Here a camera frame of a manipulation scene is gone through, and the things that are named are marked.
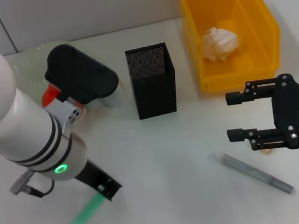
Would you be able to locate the pale green glass fruit plate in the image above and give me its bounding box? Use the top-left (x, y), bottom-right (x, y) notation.
top-left (4, 34), bottom-right (105, 96)

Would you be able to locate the grey pen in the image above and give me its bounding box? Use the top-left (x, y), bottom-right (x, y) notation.
top-left (212, 141), bottom-right (296, 206)

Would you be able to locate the white paper ball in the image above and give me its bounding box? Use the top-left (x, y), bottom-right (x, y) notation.
top-left (199, 22), bottom-right (243, 66)

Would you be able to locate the black mesh pen holder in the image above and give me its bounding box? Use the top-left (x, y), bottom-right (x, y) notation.
top-left (124, 41), bottom-right (182, 121)

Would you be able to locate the left wrist cable with connector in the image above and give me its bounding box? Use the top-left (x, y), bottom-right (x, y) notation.
top-left (7, 165), bottom-right (57, 203)

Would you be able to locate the green pen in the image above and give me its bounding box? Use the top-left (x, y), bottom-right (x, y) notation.
top-left (53, 191), bottom-right (111, 224)

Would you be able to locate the yellow plastic bin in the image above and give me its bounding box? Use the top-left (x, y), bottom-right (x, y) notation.
top-left (177, 0), bottom-right (289, 96)

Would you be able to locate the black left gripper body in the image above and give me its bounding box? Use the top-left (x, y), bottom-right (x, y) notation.
top-left (72, 157), bottom-right (117, 196)

